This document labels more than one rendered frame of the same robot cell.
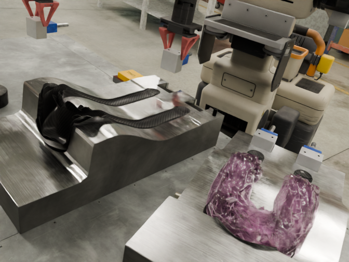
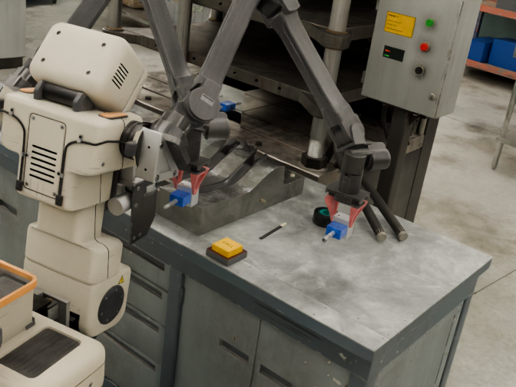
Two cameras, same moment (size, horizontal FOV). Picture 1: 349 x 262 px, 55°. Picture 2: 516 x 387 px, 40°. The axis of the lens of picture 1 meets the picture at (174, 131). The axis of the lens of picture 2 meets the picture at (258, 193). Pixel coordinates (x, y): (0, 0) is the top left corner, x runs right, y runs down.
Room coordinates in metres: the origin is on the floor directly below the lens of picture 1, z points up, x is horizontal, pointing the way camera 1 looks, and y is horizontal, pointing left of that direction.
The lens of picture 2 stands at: (2.66, 0.15, 1.74)
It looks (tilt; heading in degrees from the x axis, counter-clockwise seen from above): 24 degrees down; 177
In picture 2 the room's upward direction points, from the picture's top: 8 degrees clockwise
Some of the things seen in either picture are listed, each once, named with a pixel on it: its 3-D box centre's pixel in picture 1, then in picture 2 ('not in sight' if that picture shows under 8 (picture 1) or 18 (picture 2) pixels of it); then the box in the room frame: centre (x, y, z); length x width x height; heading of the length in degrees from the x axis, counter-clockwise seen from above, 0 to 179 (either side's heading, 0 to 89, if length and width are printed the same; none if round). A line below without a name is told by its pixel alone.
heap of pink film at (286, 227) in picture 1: (266, 189); not in sight; (0.47, -0.18, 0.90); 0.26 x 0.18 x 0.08; 158
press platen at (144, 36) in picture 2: not in sight; (264, 71); (-0.42, 0.26, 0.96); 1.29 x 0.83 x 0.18; 51
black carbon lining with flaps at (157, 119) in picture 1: (118, 103); (222, 164); (0.63, 0.13, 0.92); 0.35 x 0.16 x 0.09; 141
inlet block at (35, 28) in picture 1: (50, 26); (335, 231); (1.02, 0.45, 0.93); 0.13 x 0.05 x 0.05; 149
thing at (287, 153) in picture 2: not in sight; (255, 112); (-0.43, 0.25, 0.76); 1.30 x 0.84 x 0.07; 51
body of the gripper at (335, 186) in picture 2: not in sight; (349, 183); (1.00, 0.46, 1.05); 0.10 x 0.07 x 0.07; 59
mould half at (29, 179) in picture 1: (107, 122); (226, 178); (0.63, 0.15, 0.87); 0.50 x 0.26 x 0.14; 141
